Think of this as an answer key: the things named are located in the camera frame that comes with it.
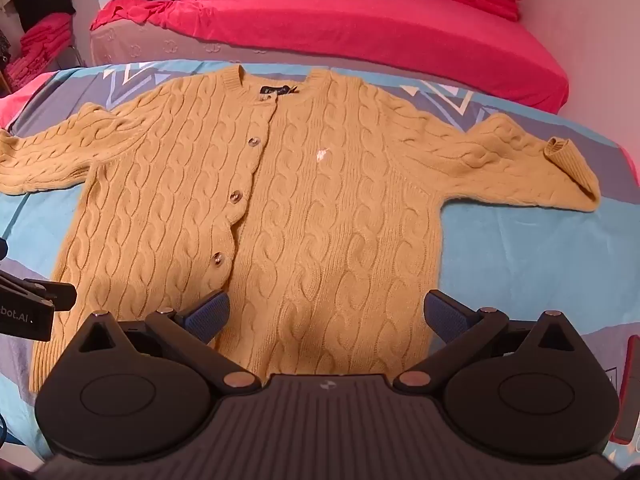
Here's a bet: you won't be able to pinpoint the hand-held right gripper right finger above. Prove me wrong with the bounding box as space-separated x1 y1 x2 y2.
392 289 577 396

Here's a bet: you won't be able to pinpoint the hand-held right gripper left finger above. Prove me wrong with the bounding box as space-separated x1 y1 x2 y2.
73 290 263 395

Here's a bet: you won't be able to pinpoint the yellow cable-knit cardigan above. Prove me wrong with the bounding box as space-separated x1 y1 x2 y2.
0 66 602 394

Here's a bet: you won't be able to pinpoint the pile of red folded clothes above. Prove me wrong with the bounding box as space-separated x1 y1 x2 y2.
5 12 76 94

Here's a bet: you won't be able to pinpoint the teal grey printed blanket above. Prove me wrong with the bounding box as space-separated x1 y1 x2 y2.
0 59 640 480

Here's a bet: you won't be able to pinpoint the pink sheet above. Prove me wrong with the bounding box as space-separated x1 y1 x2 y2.
0 77 57 128

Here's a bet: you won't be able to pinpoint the beige embossed mattress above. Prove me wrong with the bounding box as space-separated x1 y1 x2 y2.
90 24 501 83

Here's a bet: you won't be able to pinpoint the red bed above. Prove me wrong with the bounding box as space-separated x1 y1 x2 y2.
90 0 571 114

